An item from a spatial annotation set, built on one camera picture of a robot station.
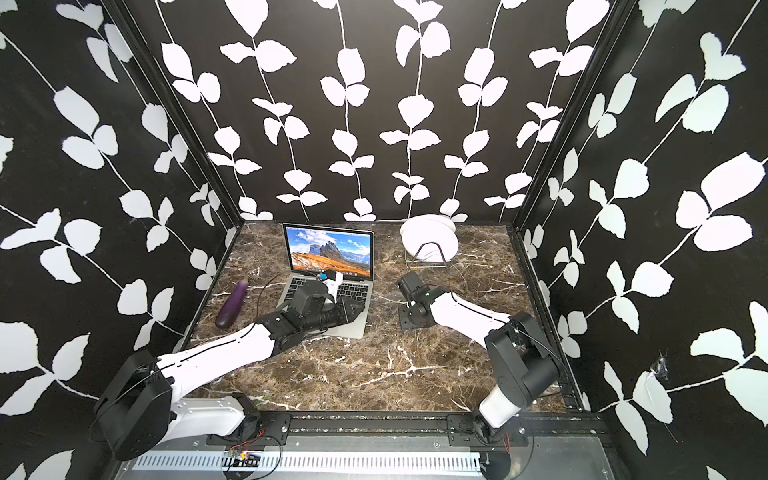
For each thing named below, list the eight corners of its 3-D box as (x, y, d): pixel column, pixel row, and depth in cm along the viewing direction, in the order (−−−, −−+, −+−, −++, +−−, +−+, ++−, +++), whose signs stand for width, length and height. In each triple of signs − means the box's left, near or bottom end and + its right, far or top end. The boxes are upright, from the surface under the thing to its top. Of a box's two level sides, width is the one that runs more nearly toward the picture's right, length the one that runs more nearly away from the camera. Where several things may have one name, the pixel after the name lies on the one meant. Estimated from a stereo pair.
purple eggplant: (218, 326, 94) (213, 322, 91) (243, 284, 104) (240, 279, 101) (227, 328, 93) (222, 323, 91) (251, 285, 104) (248, 280, 101)
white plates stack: (401, 269, 108) (403, 233, 93) (400, 251, 113) (402, 214, 98) (452, 270, 108) (462, 234, 93) (449, 251, 114) (458, 214, 99)
